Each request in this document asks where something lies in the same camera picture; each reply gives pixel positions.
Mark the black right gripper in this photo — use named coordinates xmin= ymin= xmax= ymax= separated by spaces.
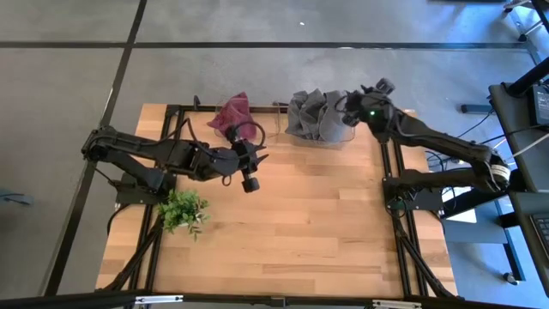
xmin=342 ymin=90 xmax=398 ymax=136

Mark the black power adapter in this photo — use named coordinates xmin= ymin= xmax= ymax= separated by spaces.
xmin=531 ymin=84 xmax=549 ymax=128

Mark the black slanted pole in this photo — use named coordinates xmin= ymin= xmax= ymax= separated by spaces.
xmin=505 ymin=55 xmax=549 ymax=98

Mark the black aluminium table frame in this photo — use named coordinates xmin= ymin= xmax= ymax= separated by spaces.
xmin=96 ymin=94 xmax=460 ymax=301

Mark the maroon baseball cap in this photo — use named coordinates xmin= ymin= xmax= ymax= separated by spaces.
xmin=207 ymin=91 xmax=258 ymax=142

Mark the black keyboard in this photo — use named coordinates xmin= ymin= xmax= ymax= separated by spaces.
xmin=530 ymin=213 xmax=549 ymax=254

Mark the grey stand base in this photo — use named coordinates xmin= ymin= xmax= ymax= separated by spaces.
xmin=504 ymin=0 xmax=549 ymax=65

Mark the black overhead rig beam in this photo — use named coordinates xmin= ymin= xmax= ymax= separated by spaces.
xmin=0 ymin=289 xmax=549 ymax=309

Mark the black floor foot bar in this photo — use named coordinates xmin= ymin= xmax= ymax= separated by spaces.
xmin=461 ymin=102 xmax=492 ymax=115

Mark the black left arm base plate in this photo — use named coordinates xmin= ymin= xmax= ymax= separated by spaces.
xmin=115 ymin=171 xmax=177 ymax=206

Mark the small green potted plant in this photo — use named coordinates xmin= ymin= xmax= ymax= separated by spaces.
xmin=157 ymin=188 xmax=211 ymax=242

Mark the black desk leg bar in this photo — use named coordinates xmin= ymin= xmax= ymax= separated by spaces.
xmin=441 ymin=169 xmax=528 ymax=220

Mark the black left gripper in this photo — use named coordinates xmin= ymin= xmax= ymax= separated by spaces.
xmin=188 ymin=140 xmax=270 ymax=180

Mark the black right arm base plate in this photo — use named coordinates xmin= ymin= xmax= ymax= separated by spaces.
xmin=383 ymin=167 xmax=445 ymax=212

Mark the clear plastic bin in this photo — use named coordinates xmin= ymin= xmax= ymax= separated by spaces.
xmin=213 ymin=102 xmax=282 ymax=143
xmin=297 ymin=102 xmax=366 ymax=145

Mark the white cable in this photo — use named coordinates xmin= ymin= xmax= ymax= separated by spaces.
xmin=499 ymin=132 xmax=549 ymax=167

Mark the black desk with keyboard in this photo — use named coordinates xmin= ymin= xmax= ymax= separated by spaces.
xmin=509 ymin=191 xmax=549 ymax=297

